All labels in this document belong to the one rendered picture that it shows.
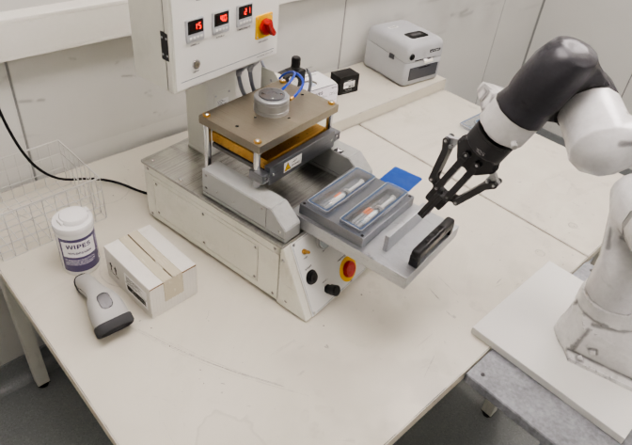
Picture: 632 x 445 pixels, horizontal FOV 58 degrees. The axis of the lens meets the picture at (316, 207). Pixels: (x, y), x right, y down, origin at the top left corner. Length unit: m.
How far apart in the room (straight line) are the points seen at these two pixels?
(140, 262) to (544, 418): 0.89
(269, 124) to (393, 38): 1.08
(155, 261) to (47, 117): 0.59
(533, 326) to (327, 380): 0.50
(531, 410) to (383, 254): 0.43
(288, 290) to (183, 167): 0.40
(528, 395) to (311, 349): 0.45
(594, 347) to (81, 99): 1.42
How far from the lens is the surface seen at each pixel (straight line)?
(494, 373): 1.30
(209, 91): 1.37
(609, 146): 0.90
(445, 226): 1.19
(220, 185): 1.26
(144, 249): 1.33
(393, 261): 1.13
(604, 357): 1.37
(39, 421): 2.13
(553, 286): 1.52
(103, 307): 1.25
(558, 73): 0.90
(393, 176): 1.77
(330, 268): 1.31
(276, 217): 1.17
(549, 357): 1.36
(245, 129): 1.21
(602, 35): 3.53
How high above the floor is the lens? 1.72
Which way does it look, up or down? 38 degrees down
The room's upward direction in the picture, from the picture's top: 6 degrees clockwise
